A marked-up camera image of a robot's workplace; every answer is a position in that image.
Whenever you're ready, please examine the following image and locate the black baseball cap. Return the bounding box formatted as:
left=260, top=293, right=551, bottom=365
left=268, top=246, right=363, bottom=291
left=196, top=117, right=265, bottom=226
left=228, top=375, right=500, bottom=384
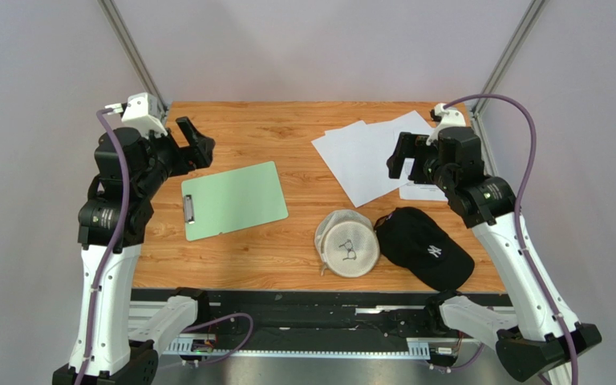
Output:
left=374, top=207, right=475, bottom=292

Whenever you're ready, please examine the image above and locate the printed text paper sheet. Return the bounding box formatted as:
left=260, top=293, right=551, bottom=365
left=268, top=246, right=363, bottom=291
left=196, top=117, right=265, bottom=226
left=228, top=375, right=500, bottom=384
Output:
left=399, top=159, right=448, bottom=202

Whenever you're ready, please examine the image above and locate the green clipboard folder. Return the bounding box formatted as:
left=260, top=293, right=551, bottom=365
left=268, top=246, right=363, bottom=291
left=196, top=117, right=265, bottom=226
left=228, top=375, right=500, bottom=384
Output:
left=181, top=161, right=289, bottom=241

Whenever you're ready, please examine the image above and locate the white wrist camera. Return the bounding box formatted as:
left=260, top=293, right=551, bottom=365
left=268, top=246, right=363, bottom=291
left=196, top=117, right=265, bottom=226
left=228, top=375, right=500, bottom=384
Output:
left=105, top=92, right=169, bottom=139
left=426, top=103, right=467, bottom=146

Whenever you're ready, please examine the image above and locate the white paper sheet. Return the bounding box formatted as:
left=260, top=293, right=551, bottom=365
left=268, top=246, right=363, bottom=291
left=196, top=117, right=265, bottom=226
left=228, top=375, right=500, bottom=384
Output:
left=325, top=111, right=433, bottom=139
left=312, top=133, right=404, bottom=208

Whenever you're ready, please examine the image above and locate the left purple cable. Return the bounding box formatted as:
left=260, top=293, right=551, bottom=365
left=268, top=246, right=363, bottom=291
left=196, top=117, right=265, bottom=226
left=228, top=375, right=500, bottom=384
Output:
left=73, top=108, right=133, bottom=385

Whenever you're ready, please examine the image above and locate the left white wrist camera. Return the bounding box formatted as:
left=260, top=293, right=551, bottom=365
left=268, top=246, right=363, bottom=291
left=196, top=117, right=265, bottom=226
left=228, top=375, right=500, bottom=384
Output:
left=105, top=92, right=169, bottom=139

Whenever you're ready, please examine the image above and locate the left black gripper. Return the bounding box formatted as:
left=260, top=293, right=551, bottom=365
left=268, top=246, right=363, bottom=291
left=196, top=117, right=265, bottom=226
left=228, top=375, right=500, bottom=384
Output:
left=137, top=115, right=214, bottom=197

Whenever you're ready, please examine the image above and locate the right aluminium frame post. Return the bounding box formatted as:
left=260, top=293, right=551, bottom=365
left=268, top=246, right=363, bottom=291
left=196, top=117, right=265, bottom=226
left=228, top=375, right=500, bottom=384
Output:
left=481, top=0, right=549, bottom=94

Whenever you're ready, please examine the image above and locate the white paper sheet behind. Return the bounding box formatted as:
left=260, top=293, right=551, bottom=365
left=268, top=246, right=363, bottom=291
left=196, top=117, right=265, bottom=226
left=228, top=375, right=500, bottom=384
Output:
left=325, top=111, right=433, bottom=139

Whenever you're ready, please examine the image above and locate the aluminium frame post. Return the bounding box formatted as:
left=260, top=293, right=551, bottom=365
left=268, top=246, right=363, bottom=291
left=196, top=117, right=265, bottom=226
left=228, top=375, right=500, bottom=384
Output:
left=481, top=0, right=549, bottom=94
left=97, top=0, right=169, bottom=112

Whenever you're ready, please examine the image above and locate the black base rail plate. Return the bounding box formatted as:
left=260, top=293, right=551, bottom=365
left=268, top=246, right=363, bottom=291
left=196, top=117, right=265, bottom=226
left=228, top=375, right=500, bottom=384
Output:
left=128, top=288, right=517, bottom=356

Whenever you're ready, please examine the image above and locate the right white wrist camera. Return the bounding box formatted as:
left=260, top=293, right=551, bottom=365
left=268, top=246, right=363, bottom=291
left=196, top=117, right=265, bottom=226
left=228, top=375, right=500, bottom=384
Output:
left=426, top=103, right=467, bottom=146

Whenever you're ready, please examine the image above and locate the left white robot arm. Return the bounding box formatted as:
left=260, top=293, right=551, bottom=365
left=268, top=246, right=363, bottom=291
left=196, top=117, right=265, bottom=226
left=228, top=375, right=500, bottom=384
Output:
left=52, top=117, right=215, bottom=384

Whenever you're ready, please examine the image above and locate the left aluminium frame post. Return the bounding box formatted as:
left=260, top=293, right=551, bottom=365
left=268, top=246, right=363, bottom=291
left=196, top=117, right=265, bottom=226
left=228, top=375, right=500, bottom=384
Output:
left=97, top=0, right=169, bottom=112

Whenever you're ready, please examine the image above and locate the metal clipboard clip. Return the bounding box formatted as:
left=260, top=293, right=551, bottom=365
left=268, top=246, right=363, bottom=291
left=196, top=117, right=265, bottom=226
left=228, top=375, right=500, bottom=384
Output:
left=183, top=194, right=196, bottom=225

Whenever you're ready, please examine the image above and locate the white mesh round pouch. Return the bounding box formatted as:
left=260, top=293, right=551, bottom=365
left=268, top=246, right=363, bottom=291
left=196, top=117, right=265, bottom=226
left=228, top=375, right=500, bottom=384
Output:
left=314, top=209, right=380, bottom=278

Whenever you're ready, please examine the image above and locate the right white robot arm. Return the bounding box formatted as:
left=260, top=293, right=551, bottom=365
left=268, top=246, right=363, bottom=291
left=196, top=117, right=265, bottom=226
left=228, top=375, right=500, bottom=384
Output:
left=387, top=127, right=602, bottom=382

